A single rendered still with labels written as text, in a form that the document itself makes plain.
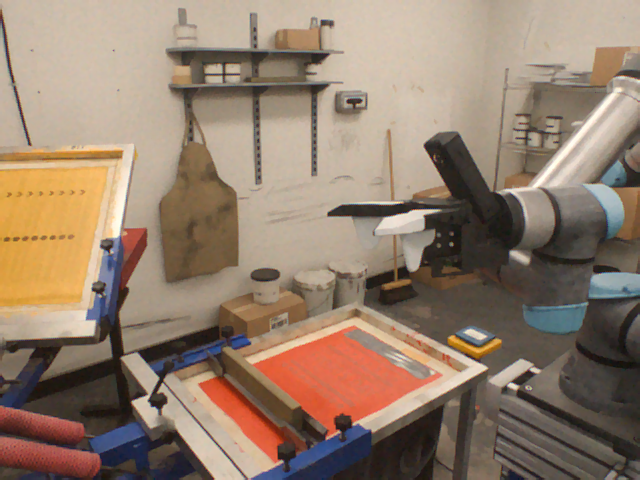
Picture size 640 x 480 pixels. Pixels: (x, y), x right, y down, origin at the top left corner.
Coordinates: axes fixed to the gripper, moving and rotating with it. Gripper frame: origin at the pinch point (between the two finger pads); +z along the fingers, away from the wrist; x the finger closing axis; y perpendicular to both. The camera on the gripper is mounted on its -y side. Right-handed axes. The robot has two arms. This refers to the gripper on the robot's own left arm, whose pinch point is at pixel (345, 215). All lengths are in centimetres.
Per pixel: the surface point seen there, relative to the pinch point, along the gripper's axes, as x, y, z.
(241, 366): 81, 51, 3
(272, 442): 63, 64, -1
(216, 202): 287, 28, -12
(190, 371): 97, 58, 16
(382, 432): 56, 63, -27
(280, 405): 64, 55, -4
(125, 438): 61, 56, 32
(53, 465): 48, 52, 45
